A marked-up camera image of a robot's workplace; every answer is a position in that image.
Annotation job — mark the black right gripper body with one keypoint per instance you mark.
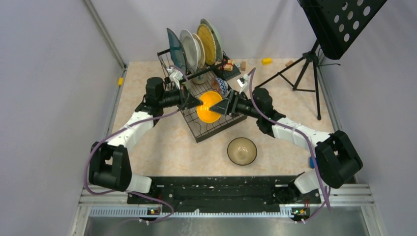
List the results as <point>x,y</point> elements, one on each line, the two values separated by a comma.
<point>240,105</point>

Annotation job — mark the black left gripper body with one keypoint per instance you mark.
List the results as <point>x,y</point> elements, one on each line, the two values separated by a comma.
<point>177,97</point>

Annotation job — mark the yellow bowl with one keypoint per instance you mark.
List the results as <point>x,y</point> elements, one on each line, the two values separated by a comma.
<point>209,98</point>

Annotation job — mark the red patterned bowl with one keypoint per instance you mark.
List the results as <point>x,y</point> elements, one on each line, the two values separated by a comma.
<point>220,86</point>

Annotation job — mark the dark teal square plate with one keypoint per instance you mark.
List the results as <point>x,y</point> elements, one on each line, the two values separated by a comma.
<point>177,52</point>

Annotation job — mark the cream floral plate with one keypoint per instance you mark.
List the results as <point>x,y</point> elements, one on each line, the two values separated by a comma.
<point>201,61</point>

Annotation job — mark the brown glazed bowl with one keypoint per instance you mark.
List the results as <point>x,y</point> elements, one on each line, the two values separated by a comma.
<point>242,151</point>

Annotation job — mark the white plate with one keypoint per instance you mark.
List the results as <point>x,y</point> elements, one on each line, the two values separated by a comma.
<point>191,49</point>

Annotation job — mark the light green flower plate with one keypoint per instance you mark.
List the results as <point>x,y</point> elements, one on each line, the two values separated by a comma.
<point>217,39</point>

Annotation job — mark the yellow bamboo pattern plate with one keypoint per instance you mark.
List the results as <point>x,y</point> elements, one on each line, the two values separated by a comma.
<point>208,42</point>

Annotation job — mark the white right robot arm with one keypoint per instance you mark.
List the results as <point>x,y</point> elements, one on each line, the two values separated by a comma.
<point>336,160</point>

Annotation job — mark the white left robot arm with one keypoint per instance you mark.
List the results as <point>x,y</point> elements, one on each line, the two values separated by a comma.
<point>109,163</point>

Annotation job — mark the small wooden block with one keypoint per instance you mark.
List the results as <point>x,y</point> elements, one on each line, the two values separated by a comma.
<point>243,66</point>

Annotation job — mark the yellow lego block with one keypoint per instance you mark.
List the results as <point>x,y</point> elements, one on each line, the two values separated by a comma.
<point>266,61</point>

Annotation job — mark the brown wooden block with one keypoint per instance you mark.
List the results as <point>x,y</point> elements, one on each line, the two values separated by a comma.
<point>289,63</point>

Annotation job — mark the blue toy car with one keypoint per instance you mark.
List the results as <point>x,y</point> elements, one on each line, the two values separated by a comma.
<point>312,162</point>

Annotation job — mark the black music stand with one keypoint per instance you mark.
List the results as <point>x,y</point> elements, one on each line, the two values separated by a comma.
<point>336,25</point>

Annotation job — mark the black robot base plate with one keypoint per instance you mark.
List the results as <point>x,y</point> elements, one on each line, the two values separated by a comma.
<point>247,194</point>

